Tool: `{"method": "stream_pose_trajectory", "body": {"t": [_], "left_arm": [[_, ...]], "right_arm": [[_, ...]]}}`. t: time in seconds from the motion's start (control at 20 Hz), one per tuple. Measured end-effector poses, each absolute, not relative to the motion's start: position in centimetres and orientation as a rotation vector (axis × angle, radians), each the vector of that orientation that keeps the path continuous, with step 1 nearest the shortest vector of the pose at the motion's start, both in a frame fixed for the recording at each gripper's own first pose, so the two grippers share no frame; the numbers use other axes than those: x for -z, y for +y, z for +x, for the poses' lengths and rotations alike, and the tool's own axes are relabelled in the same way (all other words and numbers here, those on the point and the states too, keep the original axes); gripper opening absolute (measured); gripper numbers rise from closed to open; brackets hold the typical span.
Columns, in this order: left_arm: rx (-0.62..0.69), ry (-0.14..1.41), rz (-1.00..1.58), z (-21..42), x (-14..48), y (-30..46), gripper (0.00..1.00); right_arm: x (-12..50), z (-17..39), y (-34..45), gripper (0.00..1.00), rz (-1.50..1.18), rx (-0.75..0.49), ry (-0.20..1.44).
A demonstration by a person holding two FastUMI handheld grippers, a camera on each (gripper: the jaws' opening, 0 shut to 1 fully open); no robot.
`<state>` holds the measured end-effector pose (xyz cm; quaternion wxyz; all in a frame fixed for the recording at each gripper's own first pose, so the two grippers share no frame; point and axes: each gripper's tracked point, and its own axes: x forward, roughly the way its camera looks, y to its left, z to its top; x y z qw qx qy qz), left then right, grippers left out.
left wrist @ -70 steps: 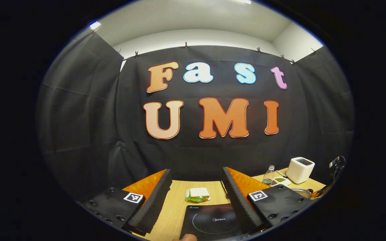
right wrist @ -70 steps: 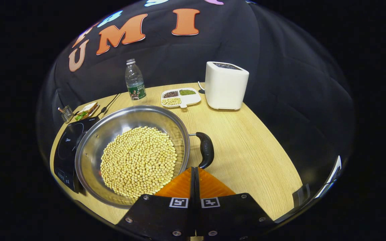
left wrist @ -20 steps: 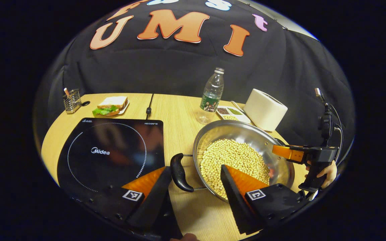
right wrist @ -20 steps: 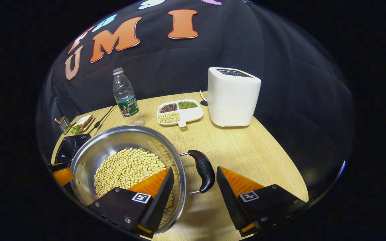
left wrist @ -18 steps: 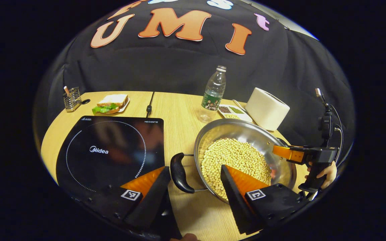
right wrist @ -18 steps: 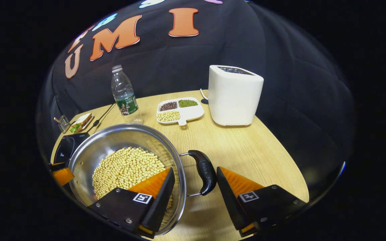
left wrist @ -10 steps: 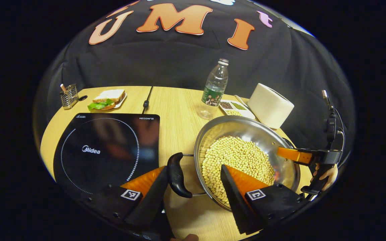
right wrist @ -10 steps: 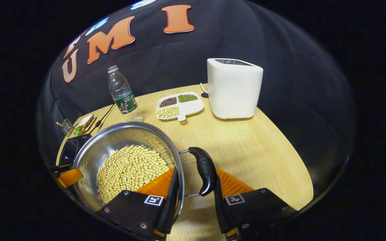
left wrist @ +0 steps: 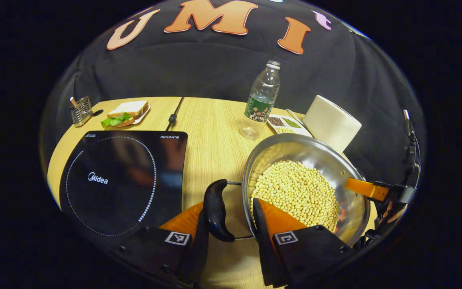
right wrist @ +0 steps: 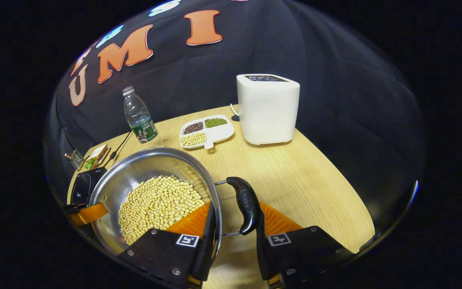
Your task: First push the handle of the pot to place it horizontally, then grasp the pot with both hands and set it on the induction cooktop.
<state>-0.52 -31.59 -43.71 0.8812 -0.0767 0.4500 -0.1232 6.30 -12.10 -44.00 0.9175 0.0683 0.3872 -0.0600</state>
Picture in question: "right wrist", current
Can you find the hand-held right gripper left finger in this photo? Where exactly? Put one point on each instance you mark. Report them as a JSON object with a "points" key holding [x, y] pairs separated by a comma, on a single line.
{"points": [[205, 261]]}

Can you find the clear plastic water bottle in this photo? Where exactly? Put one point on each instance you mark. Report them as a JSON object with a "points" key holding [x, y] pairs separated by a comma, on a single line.
{"points": [[140, 120]]}

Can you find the stainless steel pot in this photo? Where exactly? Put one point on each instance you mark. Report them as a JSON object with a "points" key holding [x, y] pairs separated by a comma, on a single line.
{"points": [[134, 172]]}

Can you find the sandwich with lettuce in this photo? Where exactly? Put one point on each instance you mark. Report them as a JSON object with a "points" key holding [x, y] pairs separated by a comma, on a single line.
{"points": [[98, 153]]}

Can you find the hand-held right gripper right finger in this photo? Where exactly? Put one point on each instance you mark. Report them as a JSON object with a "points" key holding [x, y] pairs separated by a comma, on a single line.
{"points": [[265, 257]]}

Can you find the pile of green mung beans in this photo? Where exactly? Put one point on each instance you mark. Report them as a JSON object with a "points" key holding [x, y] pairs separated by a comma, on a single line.
{"points": [[215, 122]]}

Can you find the small clear square container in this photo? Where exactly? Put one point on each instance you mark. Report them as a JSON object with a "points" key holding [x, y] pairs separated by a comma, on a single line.
{"points": [[77, 159]]}

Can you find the black induction cooktop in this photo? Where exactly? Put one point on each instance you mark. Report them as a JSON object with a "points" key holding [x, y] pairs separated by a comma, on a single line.
{"points": [[80, 186]]}

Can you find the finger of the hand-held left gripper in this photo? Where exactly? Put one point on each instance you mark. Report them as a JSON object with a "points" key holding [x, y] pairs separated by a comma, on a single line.
{"points": [[90, 213]]}

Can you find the white boxy appliance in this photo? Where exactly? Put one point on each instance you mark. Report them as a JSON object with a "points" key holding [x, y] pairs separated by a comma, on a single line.
{"points": [[269, 112]]}

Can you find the pile of red beans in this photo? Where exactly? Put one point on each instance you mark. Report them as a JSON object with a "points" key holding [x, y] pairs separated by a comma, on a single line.
{"points": [[193, 127]]}

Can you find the white divided dish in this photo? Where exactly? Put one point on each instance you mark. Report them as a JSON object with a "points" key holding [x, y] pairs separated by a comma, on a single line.
{"points": [[221, 134]]}

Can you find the small pile of soybeans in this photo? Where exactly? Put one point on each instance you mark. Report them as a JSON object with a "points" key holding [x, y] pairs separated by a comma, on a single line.
{"points": [[193, 139]]}

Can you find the large pile of soybeans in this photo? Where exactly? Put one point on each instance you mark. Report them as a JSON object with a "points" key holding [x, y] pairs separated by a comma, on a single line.
{"points": [[155, 204]]}

